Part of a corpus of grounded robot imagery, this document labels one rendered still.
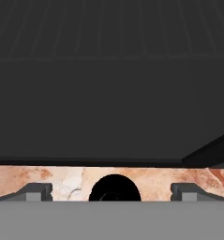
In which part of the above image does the dark grey cabinet front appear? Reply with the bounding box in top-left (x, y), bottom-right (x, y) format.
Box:
top-left (0, 55), bottom-right (224, 169)

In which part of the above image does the black round object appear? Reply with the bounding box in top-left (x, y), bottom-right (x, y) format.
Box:
top-left (88, 173), bottom-right (142, 202)

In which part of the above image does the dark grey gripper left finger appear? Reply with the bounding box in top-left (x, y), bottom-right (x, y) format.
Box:
top-left (0, 183), bottom-right (53, 202)

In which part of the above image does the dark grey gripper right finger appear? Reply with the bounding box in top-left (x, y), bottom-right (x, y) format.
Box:
top-left (170, 183), bottom-right (224, 202)

